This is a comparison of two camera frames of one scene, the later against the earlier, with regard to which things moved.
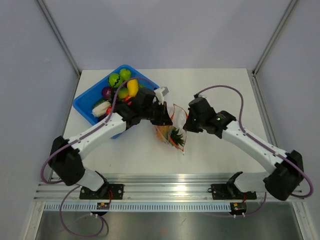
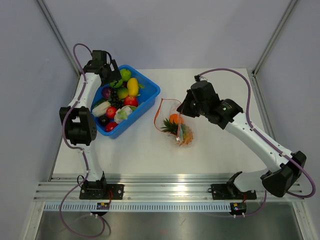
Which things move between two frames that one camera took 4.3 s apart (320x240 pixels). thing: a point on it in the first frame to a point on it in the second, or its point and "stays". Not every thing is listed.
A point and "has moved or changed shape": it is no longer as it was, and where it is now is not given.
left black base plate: (105, 191) stays
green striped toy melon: (115, 80) stays
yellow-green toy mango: (123, 92) stays
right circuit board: (238, 208) stays
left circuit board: (101, 205) stays
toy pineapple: (170, 132) has moved or changed shape
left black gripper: (164, 118) to (114, 75)
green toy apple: (125, 74) stays
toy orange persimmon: (160, 132) to (175, 117)
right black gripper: (188, 125) to (184, 109)
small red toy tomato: (109, 109) stays
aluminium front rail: (147, 188) stays
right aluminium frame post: (290, 5) stays
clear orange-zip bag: (175, 135) has moved or changed shape
